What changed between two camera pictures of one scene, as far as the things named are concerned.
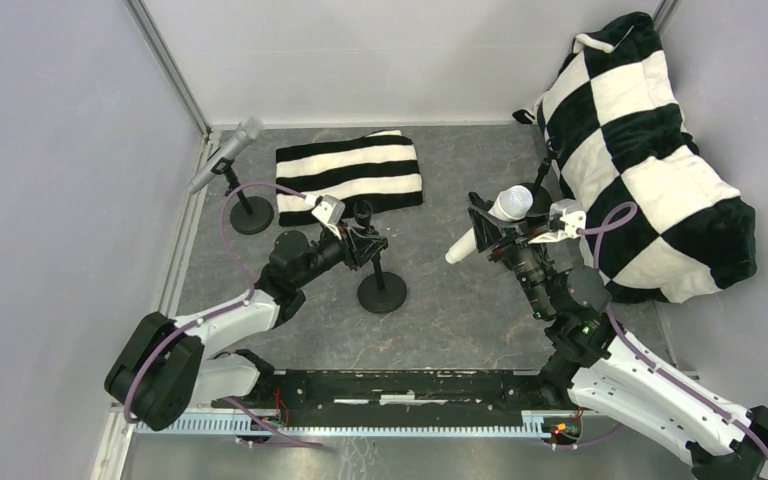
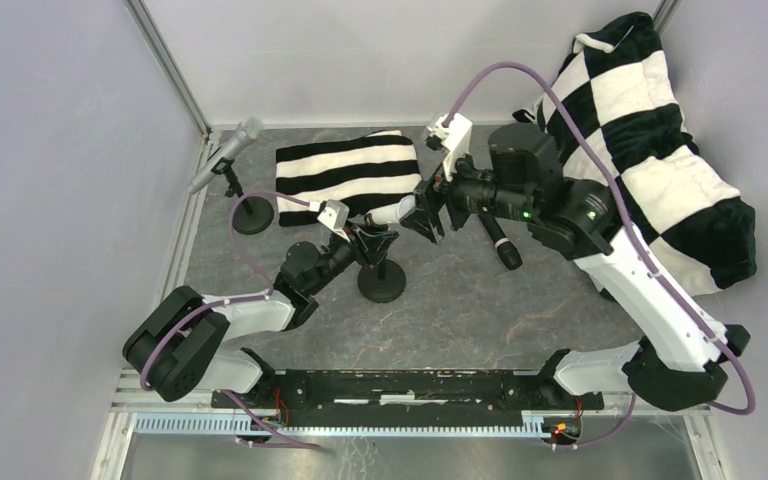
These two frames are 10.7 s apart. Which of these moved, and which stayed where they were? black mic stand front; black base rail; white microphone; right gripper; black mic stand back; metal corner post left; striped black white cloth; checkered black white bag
Moved: white microphone; right gripper; black mic stand back
Stayed: metal corner post left; black mic stand front; striped black white cloth; checkered black white bag; black base rail
